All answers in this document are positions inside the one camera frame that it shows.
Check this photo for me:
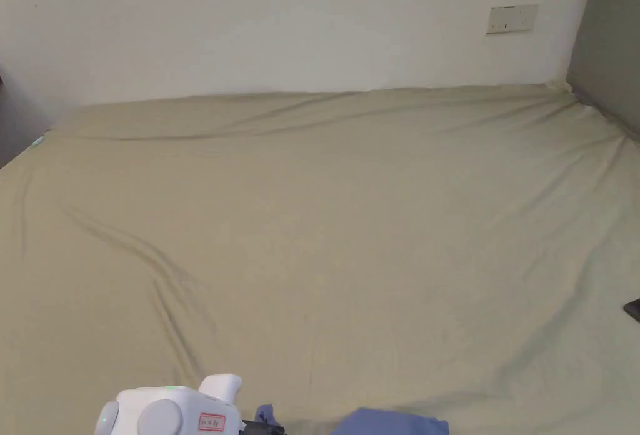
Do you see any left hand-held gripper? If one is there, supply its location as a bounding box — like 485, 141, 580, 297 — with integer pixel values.
95, 374, 285, 435

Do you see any white wall socket panel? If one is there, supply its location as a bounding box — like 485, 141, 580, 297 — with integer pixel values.
486, 4, 541, 36

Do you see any blue garment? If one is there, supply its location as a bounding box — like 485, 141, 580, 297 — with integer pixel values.
255, 403, 450, 435

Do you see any bed with beige sheet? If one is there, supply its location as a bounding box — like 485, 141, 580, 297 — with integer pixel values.
0, 82, 640, 435

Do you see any grey padded headboard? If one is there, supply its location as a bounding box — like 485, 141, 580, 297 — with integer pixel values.
566, 0, 640, 138

